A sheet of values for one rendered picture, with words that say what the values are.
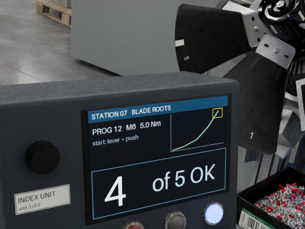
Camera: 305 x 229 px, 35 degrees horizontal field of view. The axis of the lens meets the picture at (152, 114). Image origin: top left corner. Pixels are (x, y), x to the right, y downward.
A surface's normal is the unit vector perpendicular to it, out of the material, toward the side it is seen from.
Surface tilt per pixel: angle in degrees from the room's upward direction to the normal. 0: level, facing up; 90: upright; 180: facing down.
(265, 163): 90
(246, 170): 90
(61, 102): 53
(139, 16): 90
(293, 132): 77
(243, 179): 90
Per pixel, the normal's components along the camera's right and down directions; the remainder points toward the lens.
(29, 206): 0.50, 0.17
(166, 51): -0.59, 0.27
